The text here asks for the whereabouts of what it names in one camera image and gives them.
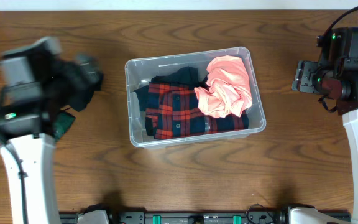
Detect red plaid cloth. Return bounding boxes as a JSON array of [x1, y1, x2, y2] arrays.
[[145, 83, 249, 140]]

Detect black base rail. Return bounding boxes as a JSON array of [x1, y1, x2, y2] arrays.
[[56, 204, 358, 224]]

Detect clear plastic storage bin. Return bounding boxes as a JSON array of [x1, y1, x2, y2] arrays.
[[125, 47, 267, 149]]

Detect right black cable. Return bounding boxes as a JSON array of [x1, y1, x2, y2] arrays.
[[321, 1, 358, 38]]

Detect green cloth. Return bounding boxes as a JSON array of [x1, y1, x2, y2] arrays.
[[53, 111, 76, 141]]

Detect black cloth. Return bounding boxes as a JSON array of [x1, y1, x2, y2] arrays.
[[68, 72, 104, 111]]

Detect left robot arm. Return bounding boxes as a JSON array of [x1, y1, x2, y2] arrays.
[[0, 37, 103, 223]]

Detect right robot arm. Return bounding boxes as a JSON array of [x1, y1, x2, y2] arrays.
[[292, 27, 358, 223]]

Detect dark navy cloth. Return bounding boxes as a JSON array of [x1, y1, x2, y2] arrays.
[[134, 67, 208, 111]]

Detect pink cloth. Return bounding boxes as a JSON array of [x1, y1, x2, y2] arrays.
[[195, 55, 252, 118]]

